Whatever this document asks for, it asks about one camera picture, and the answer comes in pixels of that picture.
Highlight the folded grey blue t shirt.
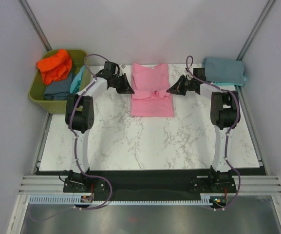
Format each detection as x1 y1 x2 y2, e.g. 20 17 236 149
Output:
202 57 244 82

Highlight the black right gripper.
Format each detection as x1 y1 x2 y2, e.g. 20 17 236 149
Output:
167 75 196 97

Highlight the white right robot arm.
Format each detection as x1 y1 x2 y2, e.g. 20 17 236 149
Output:
167 68 241 193

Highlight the orange t shirt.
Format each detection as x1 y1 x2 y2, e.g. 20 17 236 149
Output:
37 49 73 85

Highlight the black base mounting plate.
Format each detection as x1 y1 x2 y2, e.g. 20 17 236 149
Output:
63 169 237 202

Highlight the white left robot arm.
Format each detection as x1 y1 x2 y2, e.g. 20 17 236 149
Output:
63 61 134 193

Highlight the dark blue t shirt in bin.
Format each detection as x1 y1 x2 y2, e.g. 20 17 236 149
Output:
43 72 75 101

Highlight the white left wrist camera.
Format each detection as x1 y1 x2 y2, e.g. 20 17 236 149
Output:
119 64 126 75

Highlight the aluminium frame rail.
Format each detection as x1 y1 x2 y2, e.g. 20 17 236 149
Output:
19 175 281 195

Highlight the teal t shirt in bin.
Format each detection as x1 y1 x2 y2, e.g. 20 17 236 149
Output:
70 65 85 94

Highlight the pink t shirt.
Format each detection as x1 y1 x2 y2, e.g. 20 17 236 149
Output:
131 63 174 117

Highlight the light blue cable duct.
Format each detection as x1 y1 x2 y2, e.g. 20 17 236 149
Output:
28 194 225 206

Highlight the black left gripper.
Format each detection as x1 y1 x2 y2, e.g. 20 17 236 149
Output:
110 74 134 95

